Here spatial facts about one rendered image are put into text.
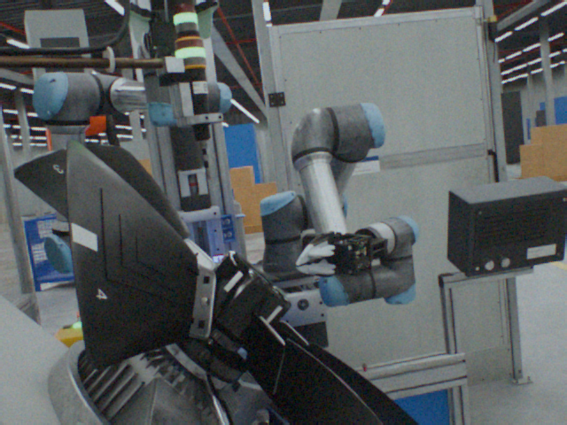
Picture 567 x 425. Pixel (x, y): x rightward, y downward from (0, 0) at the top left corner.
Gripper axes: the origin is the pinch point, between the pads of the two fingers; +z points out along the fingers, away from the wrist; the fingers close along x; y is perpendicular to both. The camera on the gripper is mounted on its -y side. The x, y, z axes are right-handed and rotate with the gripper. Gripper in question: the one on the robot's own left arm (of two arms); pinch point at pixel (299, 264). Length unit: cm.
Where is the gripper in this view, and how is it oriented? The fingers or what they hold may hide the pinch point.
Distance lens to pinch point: 104.9
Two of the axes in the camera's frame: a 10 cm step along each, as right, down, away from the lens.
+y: 7.2, 0.9, -6.9
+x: 0.5, 9.8, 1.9
